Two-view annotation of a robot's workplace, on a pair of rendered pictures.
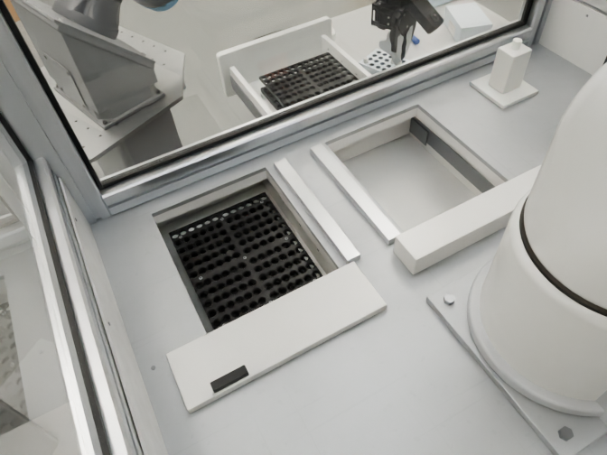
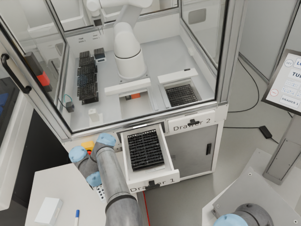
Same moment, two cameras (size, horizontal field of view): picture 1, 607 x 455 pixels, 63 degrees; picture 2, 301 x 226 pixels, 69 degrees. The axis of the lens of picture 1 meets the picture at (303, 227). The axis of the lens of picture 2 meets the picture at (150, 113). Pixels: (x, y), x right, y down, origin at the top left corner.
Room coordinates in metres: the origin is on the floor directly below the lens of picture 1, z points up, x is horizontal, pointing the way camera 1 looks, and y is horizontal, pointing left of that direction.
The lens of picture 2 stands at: (1.50, 0.27, 1.93)
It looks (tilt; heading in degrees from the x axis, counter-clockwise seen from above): 47 degrees down; 202
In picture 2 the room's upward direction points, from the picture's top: 11 degrees counter-clockwise
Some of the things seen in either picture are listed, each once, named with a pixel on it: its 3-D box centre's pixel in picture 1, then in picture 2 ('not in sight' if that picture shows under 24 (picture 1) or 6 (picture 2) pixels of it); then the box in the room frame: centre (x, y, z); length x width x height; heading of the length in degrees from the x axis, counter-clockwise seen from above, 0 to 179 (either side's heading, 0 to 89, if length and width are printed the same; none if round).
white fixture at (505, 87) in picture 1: (509, 66); not in sight; (0.76, -0.40, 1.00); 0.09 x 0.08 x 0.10; 24
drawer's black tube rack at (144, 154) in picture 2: not in sight; (145, 150); (0.88, -0.06, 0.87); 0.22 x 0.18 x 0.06; 24
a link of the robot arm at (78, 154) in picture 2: not in sight; (81, 158); (1.11, -0.27, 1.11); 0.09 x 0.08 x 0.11; 56
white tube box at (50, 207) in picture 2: not in sight; (49, 211); (1.28, -0.51, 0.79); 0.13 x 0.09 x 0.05; 5
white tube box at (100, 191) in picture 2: not in sight; (104, 189); (1.11, -0.25, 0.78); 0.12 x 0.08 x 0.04; 45
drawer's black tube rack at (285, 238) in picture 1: (247, 269); not in sight; (0.46, 0.10, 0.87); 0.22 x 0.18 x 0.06; 24
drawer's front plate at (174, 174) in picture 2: not in sight; (152, 182); (1.06, 0.02, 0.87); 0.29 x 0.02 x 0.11; 114
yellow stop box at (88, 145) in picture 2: not in sight; (88, 148); (0.92, -0.40, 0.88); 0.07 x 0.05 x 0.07; 114
